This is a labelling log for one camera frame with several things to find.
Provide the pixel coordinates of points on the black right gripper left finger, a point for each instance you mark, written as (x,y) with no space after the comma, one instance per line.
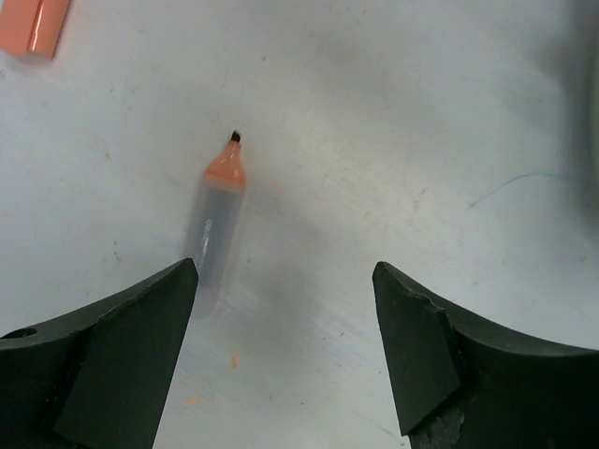
(99,376)

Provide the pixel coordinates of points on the orange highlighter body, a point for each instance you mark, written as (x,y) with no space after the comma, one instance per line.
(213,222)

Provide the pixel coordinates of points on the orange highlighter cap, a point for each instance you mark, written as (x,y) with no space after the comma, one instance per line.
(32,26)

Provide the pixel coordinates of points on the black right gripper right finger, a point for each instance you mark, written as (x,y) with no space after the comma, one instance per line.
(460,380)

